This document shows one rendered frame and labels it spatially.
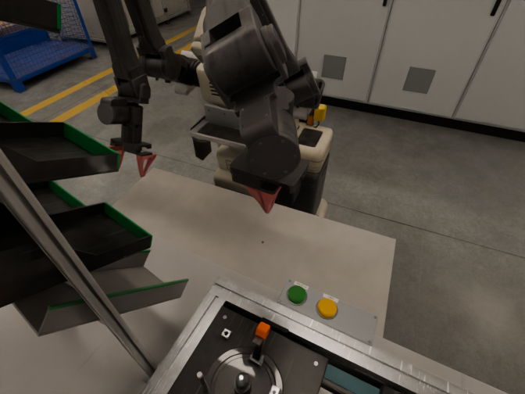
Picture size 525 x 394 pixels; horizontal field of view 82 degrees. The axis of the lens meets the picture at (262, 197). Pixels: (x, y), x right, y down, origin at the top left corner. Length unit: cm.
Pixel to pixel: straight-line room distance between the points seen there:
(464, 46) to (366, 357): 288
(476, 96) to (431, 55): 56
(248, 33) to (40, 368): 80
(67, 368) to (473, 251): 218
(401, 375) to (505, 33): 292
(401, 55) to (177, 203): 264
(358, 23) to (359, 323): 283
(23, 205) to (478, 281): 216
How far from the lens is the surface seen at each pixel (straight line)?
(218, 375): 63
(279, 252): 90
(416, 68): 330
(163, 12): 662
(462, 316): 205
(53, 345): 91
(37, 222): 38
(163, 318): 84
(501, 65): 337
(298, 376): 65
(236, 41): 35
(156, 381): 68
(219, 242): 93
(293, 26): 339
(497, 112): 354
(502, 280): 233
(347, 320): 71
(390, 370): 70
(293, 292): 71
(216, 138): 102
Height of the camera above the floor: 159
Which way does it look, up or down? 44 degrees down
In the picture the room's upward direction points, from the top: straight up
